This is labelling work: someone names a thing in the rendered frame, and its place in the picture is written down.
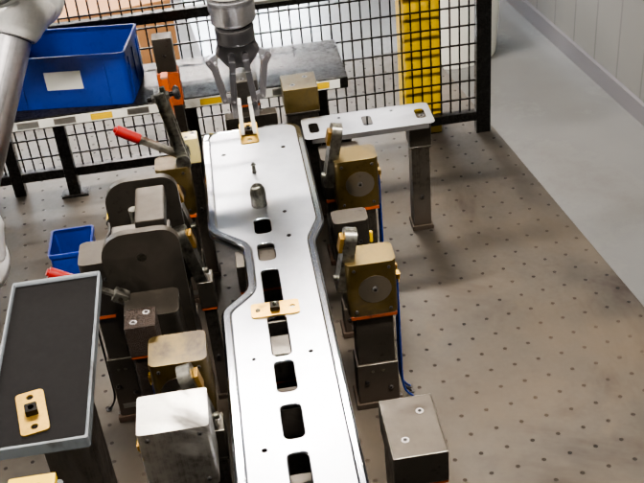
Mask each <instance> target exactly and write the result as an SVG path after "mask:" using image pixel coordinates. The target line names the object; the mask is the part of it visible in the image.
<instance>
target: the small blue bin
mask: <svg viewBox="0 0 644 483"><path fill-rule="evenodd" d="M95 240H96V239H95V235H94V226H93V225H91V224H90V225H83V226H76V227H69V228H62V229H56V230H53V231H52V232H51V237H50V243H49V250H48V258H49V259H50V260H51V262H52V266H53V268H56V269H60V270H63V271H66V272H69V273H72V274H80V270H79V266H78V257H79V249H80V245H81V244H82V243H84V242H94V241H95Z"/></svg>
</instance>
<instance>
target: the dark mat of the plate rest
mask: <svg viewBox="0 0 644 483"><path fill-rule="evenodd" d="M96 287H97V276H91V277H84V278H78V279H72V280H65V281H58V282H52V283H45V284H38V285H31V286H24V287H16V288H15V294H14V298H13V304H12V309H11V319H10V324H9V329H8V334H7V340H6V345H5V351H4V355H3V361H2V366H1V372H0V449H1V448H7V447H14V446H20V445H27V444H32V443H39V442H45V441H52V440H57V439H64V438H70V437H77V436H82V435H84V434H85V424H86V411H87V399H88V386H89V375H90V362H91V350H92V337H93V325H94V312H95V300H96ZM36 389H42V390H43V392H44V398H45V402H46V407H47V413H48V418H49V423H50V429H49V430H47V431H44V432H40V433H37V434H35V435H31V436H28V437H22V436H21V433H20V427H19V421H18V415H17V408H16V402H15V397H16V396H17V395H20V394H23V393H27V392H30V391H34V390H36Z"/></svg>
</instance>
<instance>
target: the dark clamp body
mask: <svg viewBox="0 0 644 483"><path fill-rule="evenodd" d="M153 306H155V307H156V312H157V316H158V320H159V325H160V329H161V334H162V335H165V334H178V333H184V332H187V329H186V324H185V319H184V314H183V309H182V306H181V301H180V296H179V291H178V288H176V287H167V288H160V289H154V290H148V291H141V292H134V293H130V295H129V299H128V300H127V301H125V306H124V317H125V311H127V310H133V309H140V308H146V307H153Z"/></svg>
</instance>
